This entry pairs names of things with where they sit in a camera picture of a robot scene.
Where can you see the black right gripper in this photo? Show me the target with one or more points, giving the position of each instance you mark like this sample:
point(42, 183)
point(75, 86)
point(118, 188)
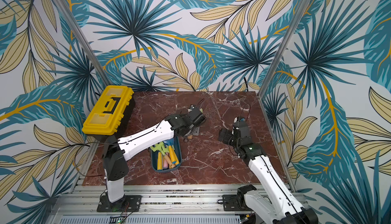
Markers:
point(227, 136)

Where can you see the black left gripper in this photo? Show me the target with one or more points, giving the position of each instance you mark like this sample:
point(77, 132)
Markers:
point(196, 133)

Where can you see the blue fork yellow handle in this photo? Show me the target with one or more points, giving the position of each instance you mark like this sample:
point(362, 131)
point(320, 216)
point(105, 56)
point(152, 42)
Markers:
point(169, 144)
point(173, 155)

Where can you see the blue rake yellow handle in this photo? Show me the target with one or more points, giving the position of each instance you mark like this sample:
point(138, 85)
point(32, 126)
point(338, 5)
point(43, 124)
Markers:
point(159, 161)

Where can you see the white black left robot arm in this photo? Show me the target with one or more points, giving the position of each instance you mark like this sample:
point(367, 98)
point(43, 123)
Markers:
point(120, 151)

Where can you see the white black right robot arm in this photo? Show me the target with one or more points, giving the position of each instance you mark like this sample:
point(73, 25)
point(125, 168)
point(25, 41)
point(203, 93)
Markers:
point(280, 206)

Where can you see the teal plastic storage box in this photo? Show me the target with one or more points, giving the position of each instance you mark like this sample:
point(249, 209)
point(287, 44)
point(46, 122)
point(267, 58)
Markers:
point(154, 156)

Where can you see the yellow black toolbox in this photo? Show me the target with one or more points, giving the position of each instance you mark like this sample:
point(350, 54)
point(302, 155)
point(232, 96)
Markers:
point(111, 113)

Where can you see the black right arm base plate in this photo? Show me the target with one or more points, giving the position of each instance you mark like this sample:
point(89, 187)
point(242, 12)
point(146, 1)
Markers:
point(234, 202)

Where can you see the aluminium frame post right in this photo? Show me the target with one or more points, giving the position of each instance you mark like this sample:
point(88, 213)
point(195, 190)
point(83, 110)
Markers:
point(288, 34)

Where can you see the aluminium frame post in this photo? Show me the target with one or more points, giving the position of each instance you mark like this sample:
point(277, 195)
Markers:
point(288, 34)
point(64, 9)

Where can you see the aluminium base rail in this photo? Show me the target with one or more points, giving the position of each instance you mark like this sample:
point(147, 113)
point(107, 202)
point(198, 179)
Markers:
point(160, 204)

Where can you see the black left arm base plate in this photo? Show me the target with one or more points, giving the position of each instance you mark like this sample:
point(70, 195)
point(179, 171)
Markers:
point(128, 203)

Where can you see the aluminium frame post left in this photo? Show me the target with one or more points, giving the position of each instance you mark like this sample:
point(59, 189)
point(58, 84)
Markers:
point(64, 9)

